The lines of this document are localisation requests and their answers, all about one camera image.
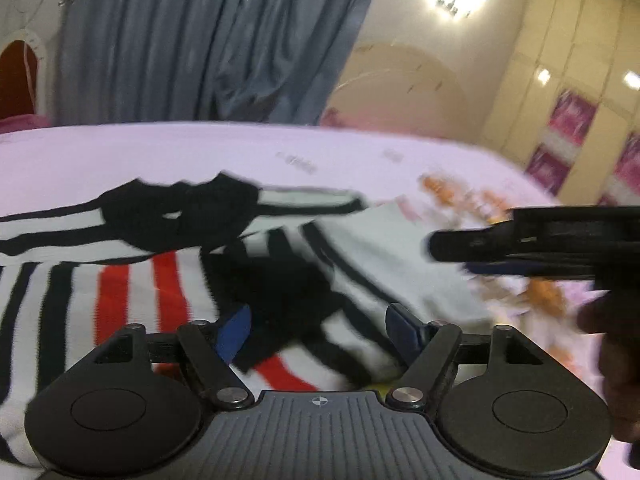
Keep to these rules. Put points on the person's right hand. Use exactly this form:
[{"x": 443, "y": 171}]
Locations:
[{"x": 620, "y": 360}]

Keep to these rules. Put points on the red headboard with white frame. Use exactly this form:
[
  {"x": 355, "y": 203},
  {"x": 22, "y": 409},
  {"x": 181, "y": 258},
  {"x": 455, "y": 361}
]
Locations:
[{"x": 17, "y": 80}]

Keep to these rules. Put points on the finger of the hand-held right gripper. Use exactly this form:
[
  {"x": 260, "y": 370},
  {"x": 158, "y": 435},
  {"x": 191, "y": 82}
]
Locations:
[
  {"x": 470, "y": 245},
  {"x": 495, "y": 268}
]

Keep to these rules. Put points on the pink cloth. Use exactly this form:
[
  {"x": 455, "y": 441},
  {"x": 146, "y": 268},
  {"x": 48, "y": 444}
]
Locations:
[{"x": 334, "y": 119}]

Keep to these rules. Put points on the pink floral bed sheet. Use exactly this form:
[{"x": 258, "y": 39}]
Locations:
[{"x": 150, "y": 160}]

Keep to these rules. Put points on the cream wardrobe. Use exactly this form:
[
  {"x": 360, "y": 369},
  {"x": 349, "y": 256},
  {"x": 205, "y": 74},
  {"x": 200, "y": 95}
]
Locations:
[{"x": 565, "y": 50}]

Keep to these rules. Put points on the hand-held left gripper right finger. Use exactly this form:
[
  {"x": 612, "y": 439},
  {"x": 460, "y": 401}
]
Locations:
[{"x": 401, "y": 324}]

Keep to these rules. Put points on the pink wall poster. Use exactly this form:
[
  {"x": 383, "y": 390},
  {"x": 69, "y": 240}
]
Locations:
[
  {"x": 629, "y": 165},
  {"x": 546, "y": 169},
  {"x": 572, "y": 117}
]

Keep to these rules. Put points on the grey-blue curtain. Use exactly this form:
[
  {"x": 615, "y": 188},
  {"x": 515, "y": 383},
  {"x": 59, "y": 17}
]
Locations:
[{"x": 210, "y": 40}]

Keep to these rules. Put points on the cream arched headboard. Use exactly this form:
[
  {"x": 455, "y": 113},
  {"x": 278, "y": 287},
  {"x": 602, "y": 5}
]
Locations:
[{"x": 400, "y": 90}]

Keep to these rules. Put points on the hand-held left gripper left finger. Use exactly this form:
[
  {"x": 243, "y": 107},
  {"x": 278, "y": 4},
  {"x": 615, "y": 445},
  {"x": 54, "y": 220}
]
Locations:
[{"x": 234, "y": 332}]

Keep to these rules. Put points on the pink pillow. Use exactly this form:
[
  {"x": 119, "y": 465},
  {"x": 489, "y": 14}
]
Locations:
[{"x": 25, "y": 122}]

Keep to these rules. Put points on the black white red striped sweater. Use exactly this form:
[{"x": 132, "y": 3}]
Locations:
[{"x": 125, "y": 280}]

